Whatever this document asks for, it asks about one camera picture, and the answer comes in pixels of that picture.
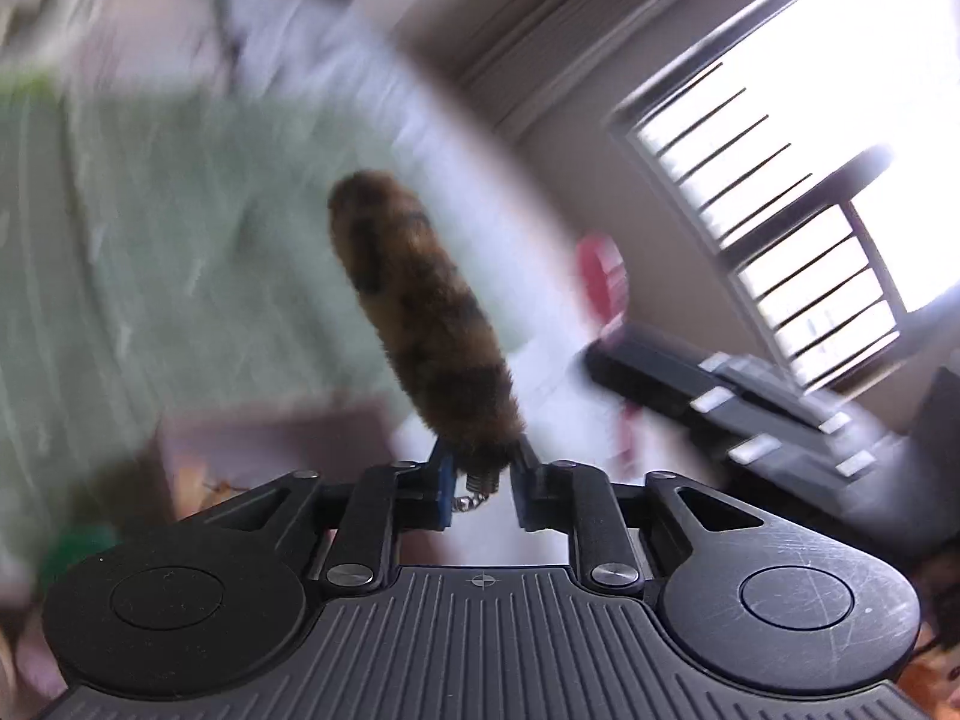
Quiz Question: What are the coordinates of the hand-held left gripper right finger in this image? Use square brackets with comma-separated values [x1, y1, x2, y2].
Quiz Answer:
[510, 439, 782, 593]

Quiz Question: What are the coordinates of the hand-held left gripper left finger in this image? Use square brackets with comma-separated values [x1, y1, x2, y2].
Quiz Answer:
[178, 439, 455, 592]

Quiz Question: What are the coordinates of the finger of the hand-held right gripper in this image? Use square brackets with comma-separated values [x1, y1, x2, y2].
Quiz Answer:
[611, 321, 856, 436]
[583, 341, 781, 470]

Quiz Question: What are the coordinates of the pink cardboard box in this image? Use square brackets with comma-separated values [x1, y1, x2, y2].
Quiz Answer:
[159, 403, 410, 520]

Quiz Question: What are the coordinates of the brown furry tail keychain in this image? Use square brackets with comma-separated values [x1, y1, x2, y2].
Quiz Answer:
[326, 169, 528, 515]

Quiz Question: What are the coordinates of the red object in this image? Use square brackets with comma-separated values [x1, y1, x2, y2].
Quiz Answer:
[574, 234, 650, 470]

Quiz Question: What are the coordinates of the barred window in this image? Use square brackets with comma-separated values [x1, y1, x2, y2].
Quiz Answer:
[609, 0, 960, 395]

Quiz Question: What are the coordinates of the beige curtain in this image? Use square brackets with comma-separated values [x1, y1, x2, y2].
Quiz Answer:
[450, 0, 758, 140]

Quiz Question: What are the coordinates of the printed green white bed sheet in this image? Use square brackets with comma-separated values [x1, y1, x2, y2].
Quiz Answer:
[0, 71, 601, 593]

